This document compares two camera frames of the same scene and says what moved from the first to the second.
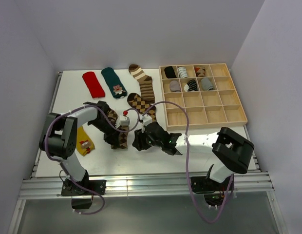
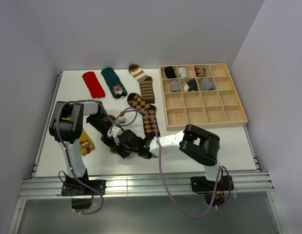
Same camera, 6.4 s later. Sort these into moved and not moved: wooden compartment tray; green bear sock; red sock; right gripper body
Moved: right gripper body
Not moved: wooden compartment tray; green bear sock; red sock
